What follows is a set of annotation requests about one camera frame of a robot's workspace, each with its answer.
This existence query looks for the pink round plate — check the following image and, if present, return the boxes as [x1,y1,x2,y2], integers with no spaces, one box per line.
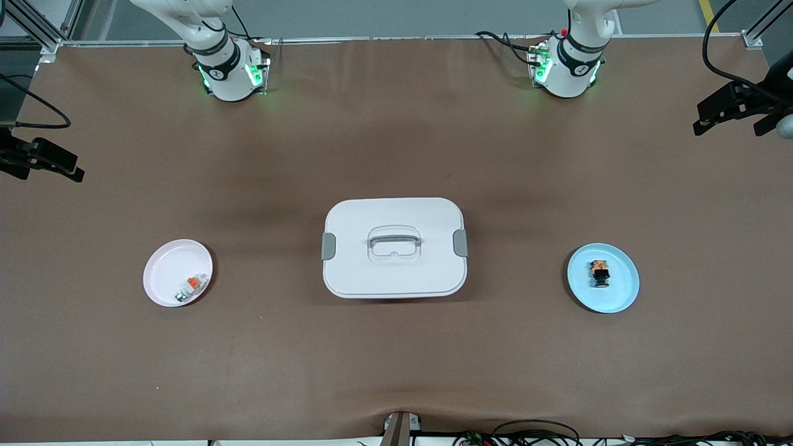
[142,239,214,308]

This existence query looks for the light blue round plate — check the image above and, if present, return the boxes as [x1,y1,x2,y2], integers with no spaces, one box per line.
[567,243,640,314]

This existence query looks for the white lidded pink storage box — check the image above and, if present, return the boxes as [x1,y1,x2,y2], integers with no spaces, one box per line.
[321,197,469,300]

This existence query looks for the brown table cover mat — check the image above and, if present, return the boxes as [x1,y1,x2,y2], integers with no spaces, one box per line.
[0,37,793,442]

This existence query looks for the aluminium frame post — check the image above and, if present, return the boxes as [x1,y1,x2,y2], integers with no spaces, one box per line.
[0,0,81,63]
[742,0,793,49]

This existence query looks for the clear orange wire connector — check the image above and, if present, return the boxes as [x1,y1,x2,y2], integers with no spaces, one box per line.
[174,273,208,304]

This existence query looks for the black right arm base cable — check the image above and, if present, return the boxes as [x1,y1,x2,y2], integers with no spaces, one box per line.
[230,5,273,47]

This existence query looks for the black arm base cable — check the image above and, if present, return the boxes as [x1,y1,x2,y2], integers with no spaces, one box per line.
[230,5,273,47]
[474,30,549,68]

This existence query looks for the black left arm base cable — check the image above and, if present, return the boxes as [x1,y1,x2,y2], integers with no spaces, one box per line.
[474,30,549,68]

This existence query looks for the black looped cable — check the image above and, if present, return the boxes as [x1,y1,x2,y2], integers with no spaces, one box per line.
[493,419,581,446]

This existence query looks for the brown metal camera mount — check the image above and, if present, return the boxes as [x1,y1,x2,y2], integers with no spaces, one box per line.
[381,410,423,446]

